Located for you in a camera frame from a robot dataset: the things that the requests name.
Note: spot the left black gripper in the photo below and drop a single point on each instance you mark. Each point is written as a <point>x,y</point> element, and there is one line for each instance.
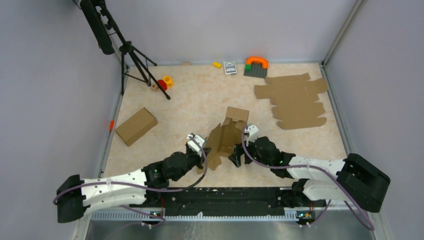
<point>200,160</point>

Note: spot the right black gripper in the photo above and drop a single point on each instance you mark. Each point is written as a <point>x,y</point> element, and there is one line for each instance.
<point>235,157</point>

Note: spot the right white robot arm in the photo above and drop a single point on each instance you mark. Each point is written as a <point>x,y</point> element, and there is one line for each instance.
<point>353,179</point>

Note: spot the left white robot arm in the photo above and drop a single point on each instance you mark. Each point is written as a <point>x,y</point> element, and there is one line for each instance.
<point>78,197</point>

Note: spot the folded brown cardboard box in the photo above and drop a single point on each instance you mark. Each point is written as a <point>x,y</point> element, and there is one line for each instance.
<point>136,126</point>

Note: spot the stack of flat cardboard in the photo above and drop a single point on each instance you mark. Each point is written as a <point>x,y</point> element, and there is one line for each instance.
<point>295,100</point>

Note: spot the red round disc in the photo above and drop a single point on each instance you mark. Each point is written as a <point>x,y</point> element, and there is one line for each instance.
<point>162,84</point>

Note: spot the yellow round disc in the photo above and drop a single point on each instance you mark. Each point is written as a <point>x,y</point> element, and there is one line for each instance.
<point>168,81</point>

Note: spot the small wooden cube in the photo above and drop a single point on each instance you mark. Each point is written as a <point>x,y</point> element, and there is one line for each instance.
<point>154,88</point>

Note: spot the dark grey building plate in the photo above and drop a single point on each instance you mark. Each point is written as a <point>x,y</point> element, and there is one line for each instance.
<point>256,71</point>

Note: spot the playing card deck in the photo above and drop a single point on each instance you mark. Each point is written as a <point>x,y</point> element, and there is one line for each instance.
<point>230,68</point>

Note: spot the yellow toy block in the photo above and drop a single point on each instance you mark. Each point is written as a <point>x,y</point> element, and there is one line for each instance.
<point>217,64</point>

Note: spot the orange U-shaped toy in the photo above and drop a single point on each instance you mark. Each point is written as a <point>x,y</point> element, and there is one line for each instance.
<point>257,60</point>

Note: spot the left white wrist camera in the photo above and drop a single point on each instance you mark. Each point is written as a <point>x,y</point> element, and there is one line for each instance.
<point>196,143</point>

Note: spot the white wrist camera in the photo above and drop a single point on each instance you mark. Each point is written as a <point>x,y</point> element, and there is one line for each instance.
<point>196,143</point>
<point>250,134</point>

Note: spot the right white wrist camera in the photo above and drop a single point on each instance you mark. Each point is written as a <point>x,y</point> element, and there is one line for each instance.
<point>250,134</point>

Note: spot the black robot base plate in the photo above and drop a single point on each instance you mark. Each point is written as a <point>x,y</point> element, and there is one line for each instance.
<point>229,201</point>

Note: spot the orange clip on frame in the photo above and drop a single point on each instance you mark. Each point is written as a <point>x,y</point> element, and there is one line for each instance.
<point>111,125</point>

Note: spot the black camera tripod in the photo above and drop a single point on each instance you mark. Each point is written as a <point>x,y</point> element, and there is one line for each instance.
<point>111,40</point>

